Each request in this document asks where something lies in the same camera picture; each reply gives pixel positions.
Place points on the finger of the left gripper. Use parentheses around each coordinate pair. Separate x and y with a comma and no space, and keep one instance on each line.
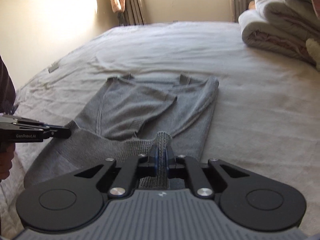
(60,132)

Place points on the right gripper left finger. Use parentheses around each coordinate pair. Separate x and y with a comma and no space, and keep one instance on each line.
(131,171)

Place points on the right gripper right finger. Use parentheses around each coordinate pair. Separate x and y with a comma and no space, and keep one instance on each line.
(188,169)

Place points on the grey knit cat sweater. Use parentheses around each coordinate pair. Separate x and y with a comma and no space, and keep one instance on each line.
(128,116)

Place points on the operator left hand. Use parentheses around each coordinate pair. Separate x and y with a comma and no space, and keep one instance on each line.
(7,155)

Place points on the person in dark jacket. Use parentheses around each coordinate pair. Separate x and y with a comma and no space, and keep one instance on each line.
(7,91)

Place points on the black phone on bed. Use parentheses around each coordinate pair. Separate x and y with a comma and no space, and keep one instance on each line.
(53,67)

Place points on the grey bed sheet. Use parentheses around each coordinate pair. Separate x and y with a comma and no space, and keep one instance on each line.
(261,154)

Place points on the left grey curtain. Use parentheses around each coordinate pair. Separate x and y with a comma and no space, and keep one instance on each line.
(134,13)

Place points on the lower folded grey quilt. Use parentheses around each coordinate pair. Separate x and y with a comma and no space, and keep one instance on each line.
(258,33)

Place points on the folded grey quilt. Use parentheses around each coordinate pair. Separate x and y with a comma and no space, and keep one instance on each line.
(258,33)
(294,17)

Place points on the white plush toy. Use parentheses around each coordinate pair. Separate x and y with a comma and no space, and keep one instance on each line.
(313,49)

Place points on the upper folded grey quilt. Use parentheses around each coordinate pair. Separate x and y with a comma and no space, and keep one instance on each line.
(294,17)

